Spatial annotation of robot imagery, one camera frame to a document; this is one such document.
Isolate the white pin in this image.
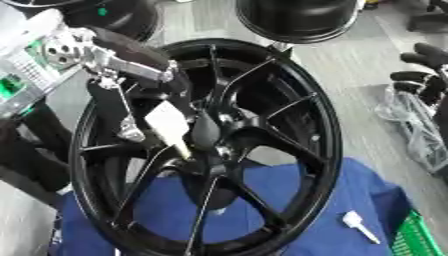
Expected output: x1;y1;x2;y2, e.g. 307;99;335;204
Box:
143;100;196;160
341;210;384;245

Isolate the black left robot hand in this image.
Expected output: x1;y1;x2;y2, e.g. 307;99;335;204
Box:
80;26;224;152

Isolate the clear plastic bag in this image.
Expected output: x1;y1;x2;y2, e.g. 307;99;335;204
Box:
372;84;448;175

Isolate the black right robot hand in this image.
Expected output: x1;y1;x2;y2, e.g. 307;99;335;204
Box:
388;42;448;105

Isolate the green plastic basket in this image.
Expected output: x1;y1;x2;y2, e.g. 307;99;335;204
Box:
388;208;448;256

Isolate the black office chair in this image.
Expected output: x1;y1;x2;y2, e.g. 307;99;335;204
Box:
406;0;448;33

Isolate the black spoked wheel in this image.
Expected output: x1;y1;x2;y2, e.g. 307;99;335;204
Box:
66;38;347;256

